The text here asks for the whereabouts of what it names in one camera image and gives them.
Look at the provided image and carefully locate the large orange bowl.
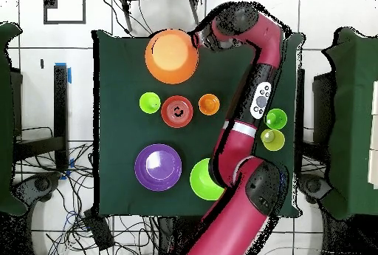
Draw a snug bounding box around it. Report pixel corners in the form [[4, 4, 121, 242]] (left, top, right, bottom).
[[144, 29, 200, 85]]

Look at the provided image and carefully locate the small red-orange bowl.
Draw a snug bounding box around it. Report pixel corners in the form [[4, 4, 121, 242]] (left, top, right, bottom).
[[160, 95, 195, 129]]

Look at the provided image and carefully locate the orange cup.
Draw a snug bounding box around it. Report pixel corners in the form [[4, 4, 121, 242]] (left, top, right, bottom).
[[198, 93, 221, 116]]

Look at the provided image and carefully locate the lime green cup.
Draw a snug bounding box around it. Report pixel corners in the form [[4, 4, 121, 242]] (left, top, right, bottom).
[[139, 92, 162, 115]]

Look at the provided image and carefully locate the purple bowl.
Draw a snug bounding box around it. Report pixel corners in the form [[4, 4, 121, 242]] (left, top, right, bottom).
[[134, 143, 183, 192]]

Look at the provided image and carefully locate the light green bowl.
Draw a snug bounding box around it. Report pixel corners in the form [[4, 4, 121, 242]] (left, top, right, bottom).
[[189, 157, 227, 202]]

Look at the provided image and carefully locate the dark green table cloth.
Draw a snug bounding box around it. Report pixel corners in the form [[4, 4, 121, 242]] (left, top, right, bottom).
[[92, 29, 305, 218]]

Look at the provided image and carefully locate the yellow cup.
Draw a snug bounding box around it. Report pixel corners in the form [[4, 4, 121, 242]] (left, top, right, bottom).
[[260, 129, 286, 152]]

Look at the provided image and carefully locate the blue tape strip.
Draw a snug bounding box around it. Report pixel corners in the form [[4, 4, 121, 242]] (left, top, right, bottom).
[[59, 157, 75, 181], [54, 62, 72, 85]]

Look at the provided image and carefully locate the black metal stand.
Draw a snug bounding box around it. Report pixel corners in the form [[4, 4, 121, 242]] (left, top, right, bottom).
[[13, 64, 69, 173]]

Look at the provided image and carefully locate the dark office chair base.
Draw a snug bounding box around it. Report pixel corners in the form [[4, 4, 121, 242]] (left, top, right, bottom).
[[13, 171, 61, 203], [299, 173, 333, 204]]

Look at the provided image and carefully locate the tangle of cables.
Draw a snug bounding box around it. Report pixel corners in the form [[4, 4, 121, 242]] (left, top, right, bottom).
[[14, 126, 160, 255]]

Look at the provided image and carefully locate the black square frame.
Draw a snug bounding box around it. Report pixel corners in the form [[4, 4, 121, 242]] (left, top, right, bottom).
[[43, 0, 87, 26]]

